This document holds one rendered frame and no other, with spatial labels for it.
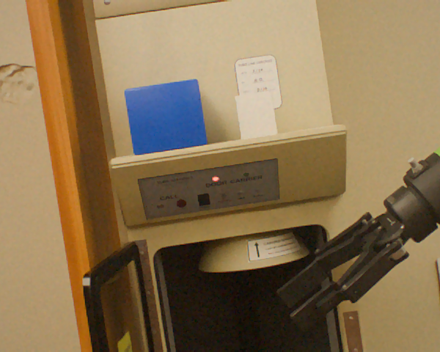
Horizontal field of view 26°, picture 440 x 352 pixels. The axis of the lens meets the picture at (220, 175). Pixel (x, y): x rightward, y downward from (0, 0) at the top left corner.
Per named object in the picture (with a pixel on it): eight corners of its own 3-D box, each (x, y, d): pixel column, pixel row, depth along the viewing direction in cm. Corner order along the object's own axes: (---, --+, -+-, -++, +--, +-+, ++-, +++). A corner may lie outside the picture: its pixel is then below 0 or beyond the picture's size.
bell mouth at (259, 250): (197, 261, 156) (192, 228, 155) (302, 245, 156) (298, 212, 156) (198, 277, 138) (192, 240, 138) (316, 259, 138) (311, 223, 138)
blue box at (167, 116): (138, 154, 135) (128, 92, 134) (206, 144, 135) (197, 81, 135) (133, 155, 125) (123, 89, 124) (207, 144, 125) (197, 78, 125)
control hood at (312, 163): (125, 225, 136) (114, 157, 136) (345, 192, 137) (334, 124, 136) (119, 234, 125) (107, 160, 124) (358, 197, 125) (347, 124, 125)
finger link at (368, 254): (394, 244, 128) (401, 245, 126) (345, 304, 124) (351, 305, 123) (378, 224, 127) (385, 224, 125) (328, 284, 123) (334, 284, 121)
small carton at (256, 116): (241, 138, 133) (235, 97, 133) (276, 133, 133) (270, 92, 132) (240, 139, 128) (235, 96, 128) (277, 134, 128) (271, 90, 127)
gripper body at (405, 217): (395, 177, 130) (343, 218, 130) (417, 193, 122) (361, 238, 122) (424, 215, 132) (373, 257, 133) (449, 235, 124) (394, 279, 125)
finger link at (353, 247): (377, 223, 127) (377, 217, 128) (309, 259, 132) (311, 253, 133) (393, 243, 128) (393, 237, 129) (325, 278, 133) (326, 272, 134)
